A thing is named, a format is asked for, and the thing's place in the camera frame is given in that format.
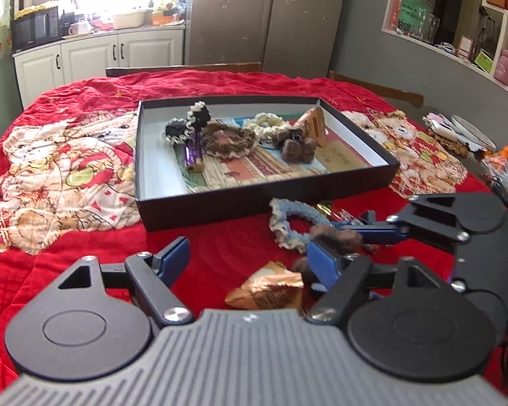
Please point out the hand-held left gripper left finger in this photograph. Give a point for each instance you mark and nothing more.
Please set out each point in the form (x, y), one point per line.
(175, 259)

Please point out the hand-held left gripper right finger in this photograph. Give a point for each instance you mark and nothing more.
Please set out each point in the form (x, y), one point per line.
(324, 261)

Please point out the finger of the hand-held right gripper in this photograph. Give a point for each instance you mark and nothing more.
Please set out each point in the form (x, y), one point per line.
(381, 233)

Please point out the brown knit bow hair clip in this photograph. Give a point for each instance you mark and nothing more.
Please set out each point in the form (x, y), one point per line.
(298, 149)
(351, 240)

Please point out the blue crochet scrunchie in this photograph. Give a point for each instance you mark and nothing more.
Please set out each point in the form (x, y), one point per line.
(279, 224)

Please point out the brown pyramid snack packet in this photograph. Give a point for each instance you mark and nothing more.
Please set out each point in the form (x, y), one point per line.
(315, 124)
(266, 289)

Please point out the black shallow box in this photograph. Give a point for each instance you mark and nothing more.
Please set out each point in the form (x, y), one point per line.
(237, 209)

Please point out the purple lighter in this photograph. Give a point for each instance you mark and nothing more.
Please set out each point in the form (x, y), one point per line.
(192, 150)

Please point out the brown crochet scrunchie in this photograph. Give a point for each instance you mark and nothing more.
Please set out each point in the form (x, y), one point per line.
(214, 146)

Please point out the black cream lace scrunchie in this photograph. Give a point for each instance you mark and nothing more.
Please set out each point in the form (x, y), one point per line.
(178, 130)

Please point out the cream crochet scrunchie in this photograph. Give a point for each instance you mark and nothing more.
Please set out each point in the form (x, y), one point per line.
(254, 124)

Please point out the woven coaster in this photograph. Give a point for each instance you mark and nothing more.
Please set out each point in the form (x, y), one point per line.
(448, 143)

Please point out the white plate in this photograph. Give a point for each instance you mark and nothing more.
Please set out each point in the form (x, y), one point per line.
(474, 131)

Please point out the white pink pouch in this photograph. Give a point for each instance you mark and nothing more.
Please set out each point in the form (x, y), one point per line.
(440, 122)

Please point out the red printed blanket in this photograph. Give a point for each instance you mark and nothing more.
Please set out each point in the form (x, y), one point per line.
(46, 262)

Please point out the dark wooden chair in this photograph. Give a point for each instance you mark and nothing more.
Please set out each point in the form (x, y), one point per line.
(194, 69)
(385, 91)

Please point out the green card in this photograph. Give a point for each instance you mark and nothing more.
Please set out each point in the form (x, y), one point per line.
(484, 60)

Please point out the white kitchen cabinets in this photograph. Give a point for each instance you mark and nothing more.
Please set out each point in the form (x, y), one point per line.
(144, 50)

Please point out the clear drinking glasses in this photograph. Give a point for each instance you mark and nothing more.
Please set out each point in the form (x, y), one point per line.
(429, 27)

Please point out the green poster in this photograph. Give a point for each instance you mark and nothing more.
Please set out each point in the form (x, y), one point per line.
(408, 15)

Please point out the silver refrigerator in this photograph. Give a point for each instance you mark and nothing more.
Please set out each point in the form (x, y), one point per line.
(296, 21)

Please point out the orange box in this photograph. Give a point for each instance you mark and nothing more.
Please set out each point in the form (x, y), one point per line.
(165, 19)

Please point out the cream plastic tub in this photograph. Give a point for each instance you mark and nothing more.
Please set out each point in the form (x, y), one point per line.
(129, 19)

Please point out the white mug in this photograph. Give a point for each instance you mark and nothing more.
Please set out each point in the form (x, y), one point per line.
(78, 28)

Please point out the black microwave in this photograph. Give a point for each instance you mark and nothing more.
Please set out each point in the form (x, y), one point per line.
(34, 29)

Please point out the white wall shelf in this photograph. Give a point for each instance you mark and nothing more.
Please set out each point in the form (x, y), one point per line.
(448, 57)

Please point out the small photo frame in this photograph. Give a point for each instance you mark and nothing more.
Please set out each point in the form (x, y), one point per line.
(465, 46)

